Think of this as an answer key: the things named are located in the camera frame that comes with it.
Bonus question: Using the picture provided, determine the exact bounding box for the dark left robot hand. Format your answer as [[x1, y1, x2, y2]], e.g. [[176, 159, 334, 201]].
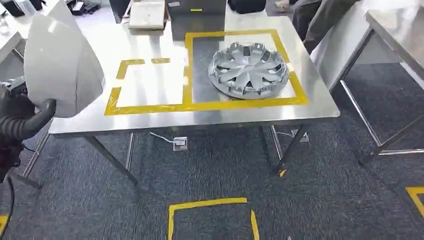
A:
[[0, 76, 37, 119]]

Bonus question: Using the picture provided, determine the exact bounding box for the white curved plastic panel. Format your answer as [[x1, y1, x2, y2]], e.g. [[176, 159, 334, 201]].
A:
[[23, 14, 107, 119]]

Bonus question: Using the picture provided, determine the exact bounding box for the stainless steel table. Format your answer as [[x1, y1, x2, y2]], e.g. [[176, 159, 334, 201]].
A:
[[330, 4, 424, 167], [20, 5, 342, 190], [0, 13, 26, 64]]

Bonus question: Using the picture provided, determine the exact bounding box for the beige flat box stack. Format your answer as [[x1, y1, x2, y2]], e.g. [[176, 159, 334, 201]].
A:
[[128, 0, 167, 32]]

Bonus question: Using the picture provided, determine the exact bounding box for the white floor socket box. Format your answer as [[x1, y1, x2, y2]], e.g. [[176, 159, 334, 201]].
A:
[[290, 128, 311, 144], [172, 136, 189, 153]]

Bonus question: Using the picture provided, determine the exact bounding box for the silver wheel hubcap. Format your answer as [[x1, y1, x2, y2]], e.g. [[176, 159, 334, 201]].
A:
[[207, 41, 291, 101]]

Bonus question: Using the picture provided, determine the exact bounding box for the black bag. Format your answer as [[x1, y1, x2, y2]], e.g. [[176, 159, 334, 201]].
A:
[[227, 0, 267, 15]]

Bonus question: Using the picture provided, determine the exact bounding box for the person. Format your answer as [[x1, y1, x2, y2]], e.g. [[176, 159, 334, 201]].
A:
[[274, 0, 363, 55]]

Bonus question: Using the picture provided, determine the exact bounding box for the white socket cable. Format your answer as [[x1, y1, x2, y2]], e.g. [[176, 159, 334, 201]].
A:
[[149, 131, 176, 145]]

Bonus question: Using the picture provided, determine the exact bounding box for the yellow tape frame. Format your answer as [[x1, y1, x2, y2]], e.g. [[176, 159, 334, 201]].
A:
[[103, 29, 310, 117]]

